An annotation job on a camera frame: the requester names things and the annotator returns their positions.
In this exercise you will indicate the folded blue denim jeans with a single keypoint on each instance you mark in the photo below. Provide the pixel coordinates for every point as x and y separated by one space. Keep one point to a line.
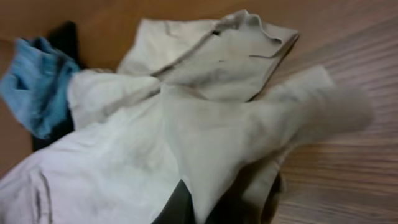
35 85

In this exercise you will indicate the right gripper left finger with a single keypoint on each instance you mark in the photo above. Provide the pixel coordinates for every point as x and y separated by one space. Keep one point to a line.
179 207

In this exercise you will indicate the beige khaki shorts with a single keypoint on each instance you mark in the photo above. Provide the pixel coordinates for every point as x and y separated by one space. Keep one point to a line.
188 103

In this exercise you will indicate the folded black garment left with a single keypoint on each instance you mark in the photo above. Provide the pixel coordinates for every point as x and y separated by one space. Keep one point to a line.
64 38

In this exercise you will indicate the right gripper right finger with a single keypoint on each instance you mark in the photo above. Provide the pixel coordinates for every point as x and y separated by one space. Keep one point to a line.
253 197

